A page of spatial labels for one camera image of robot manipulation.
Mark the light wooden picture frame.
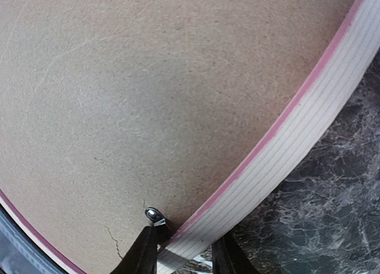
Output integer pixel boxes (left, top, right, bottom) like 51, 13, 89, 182
0, 0, 380, 274

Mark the brown cardboard backing board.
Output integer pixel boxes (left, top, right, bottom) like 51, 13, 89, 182
0, 0, 365, 274

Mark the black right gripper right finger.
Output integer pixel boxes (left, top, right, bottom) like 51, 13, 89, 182
211, 234, 255, 274

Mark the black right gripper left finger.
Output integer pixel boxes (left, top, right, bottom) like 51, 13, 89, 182
110, 226, 157, 274

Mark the metal turn clip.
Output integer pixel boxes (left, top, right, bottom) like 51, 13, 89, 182
144, 207, 166, 227

